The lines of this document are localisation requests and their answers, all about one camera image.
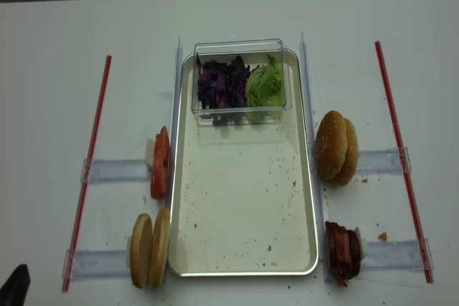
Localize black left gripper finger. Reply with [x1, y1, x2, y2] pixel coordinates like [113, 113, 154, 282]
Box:
[0, 264, 31, 306]

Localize bun slice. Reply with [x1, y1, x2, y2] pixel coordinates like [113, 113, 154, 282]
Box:
[130, 214, 153, 288]
[148, 207, 170, 289]

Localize red tomato slices stack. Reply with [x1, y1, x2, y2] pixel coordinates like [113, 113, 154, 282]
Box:
[151, 126, 170, 200]

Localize white stopper behind tomato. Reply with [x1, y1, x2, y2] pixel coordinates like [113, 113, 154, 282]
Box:
[144, 139, 155, 171]

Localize green lettuce leaves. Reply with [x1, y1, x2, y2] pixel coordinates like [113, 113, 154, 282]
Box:
[245, 54, 283, 107]

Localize white stopper behind patties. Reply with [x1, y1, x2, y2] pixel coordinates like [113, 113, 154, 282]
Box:
[354, 227, 367, 261]

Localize left red rod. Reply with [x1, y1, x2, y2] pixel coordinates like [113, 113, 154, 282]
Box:
[62, 55, 112, 293]

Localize red rod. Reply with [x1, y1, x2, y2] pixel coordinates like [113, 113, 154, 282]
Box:
[374, 41, 434, 284]
[62, 55, 112, 293]

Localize white rectangular metal tray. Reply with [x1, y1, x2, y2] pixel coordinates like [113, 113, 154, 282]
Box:
[168, 52, 318, 277]

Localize shredded purple cabbage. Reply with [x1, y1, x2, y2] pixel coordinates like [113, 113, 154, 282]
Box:
[196, 55, 250, 125]

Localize clear plastic food container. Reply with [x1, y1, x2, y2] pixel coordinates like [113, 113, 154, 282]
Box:
[191, 39, 291, 126]

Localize sesame bun top outer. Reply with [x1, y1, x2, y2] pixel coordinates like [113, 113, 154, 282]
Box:
[316, 110, 348, 181]

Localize sesame bun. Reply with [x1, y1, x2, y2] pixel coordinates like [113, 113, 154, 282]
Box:
[316, 110, 348, 181]
[334, 118, 359, 186]

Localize sesame bun top inner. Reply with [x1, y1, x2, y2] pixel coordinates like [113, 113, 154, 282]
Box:
[334, 118, 359, 186]

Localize right red rod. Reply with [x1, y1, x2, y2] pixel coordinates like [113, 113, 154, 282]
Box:
[374, 41, 434, 284]

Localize lower left clear bracket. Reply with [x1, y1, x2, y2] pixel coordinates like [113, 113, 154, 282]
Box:
[62, 249, 131, 280]

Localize clear bracket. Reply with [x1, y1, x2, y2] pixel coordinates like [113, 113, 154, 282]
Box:
[80, 159, 150, 183]
[356, 147, 412, 174]
[353, 239, 432, 288]
[62, 249, 131, 280]

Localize upper left clear bracket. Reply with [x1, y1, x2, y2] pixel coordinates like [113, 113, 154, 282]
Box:
[80, 159, 150, 183]

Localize left long clear rail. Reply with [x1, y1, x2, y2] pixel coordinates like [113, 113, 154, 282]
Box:
[169, 37, 183, 166]

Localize long clear rail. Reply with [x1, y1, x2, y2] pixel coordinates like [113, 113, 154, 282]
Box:
[169, 37, 183, 166]
[298, 32, 331, 249]

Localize right long clear rail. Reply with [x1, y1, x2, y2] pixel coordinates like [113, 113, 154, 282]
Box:
[298, 32, 331, 249]

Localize lower right clear bracket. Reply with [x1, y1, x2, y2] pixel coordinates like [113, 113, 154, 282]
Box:
[353, 239, 432, 288]

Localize upper right clear bracket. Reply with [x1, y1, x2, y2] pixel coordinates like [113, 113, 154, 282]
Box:
[356, 147, 412, 174]

